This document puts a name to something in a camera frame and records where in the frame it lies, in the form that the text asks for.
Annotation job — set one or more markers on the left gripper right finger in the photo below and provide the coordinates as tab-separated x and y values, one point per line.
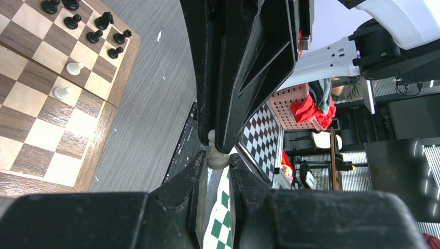
263	217

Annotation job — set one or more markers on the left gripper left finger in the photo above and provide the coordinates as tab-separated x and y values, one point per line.
171	216

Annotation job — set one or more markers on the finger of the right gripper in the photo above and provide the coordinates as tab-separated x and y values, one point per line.
259	51
205	28

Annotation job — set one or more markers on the white chess pawn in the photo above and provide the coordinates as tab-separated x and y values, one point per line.
216	160

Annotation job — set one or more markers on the wooden chess board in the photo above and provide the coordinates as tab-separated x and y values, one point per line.
51	145

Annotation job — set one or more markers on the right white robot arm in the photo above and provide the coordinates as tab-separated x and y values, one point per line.
402	37

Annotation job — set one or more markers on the green white chess mat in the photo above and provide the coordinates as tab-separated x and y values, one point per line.
218	232

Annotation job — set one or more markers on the black chess piece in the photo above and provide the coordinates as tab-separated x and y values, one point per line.
114	53

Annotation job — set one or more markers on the white chess piece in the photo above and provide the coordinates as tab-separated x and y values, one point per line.
74	68
62	93

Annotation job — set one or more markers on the pink plastic basket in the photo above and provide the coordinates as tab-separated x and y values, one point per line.
280	103

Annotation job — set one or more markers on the red cloth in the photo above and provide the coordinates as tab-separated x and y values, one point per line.
306	110

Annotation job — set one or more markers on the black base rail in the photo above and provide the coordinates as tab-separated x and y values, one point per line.
187	146

